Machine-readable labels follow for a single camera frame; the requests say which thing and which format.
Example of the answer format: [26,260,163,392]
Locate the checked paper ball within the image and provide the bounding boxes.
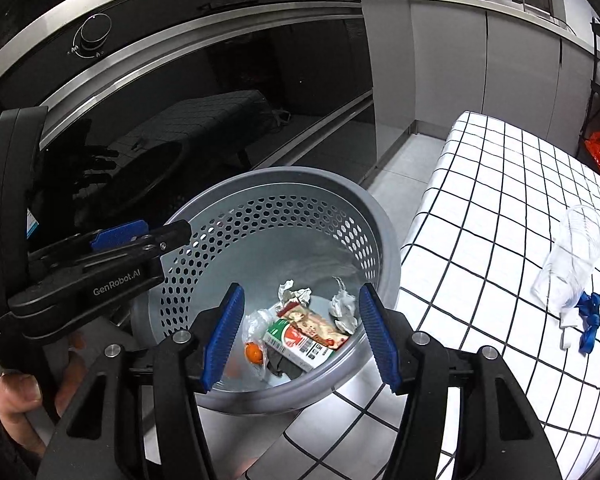
[277,280,312,309]

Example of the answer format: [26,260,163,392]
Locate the black metal shelf rack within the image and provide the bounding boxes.
[577,18,600,174]

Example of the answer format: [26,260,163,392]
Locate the left human hand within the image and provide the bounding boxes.
[0,332,87,458]

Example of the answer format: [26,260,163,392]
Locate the green white carton box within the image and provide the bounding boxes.
[263,318,334,372]

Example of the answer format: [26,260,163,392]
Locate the black built-in oven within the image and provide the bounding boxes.
[0,0,378,249]

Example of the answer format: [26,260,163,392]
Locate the orange peel scrap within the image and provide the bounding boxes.
[245,341,264,365]

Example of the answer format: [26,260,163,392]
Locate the grey kitchen cabinets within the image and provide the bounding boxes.
[362,0,594,154]

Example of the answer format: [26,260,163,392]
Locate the clear plastic cup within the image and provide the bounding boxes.
[531,205,600,318]

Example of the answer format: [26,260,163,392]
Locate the clear plastic bag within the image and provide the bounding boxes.
[224,309,275,382]

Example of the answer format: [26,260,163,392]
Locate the dark brown crumpled paper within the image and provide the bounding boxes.
[266,351,306,380]

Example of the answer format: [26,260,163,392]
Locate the grey perforated trash bin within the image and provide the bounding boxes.
[130,166,402,416]

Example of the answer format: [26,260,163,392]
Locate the blue crumpled glove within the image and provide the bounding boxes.
[577,292,600,356]

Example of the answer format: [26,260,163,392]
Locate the red beige snack wrapper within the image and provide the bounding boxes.
[277,301,349,350]

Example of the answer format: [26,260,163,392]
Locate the white checked tablecloth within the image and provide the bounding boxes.
[241,110,600,479]

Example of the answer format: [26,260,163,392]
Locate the white crumpled tissue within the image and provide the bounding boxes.
[559,307,583,351]

